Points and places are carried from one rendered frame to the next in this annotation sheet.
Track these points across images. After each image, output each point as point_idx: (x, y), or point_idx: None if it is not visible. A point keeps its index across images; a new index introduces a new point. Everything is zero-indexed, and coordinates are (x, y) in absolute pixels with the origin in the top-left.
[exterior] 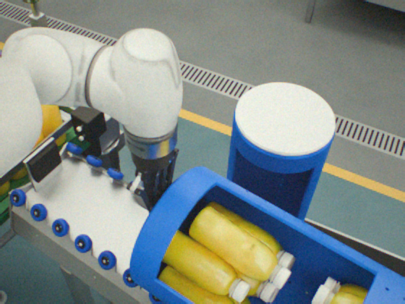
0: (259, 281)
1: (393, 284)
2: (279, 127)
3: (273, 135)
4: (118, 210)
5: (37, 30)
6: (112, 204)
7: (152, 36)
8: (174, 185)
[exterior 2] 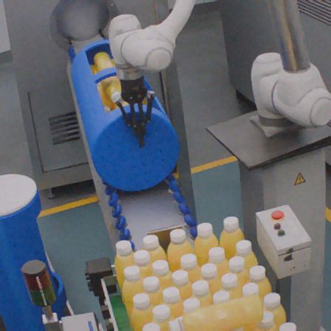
0: None
1: (95, 77)
2: (12, 190)
3: (21, 187)
4: (144, 229)
5: (148, 36)
6: (144, 233)
7: (118, 16)
8: (128, 111)
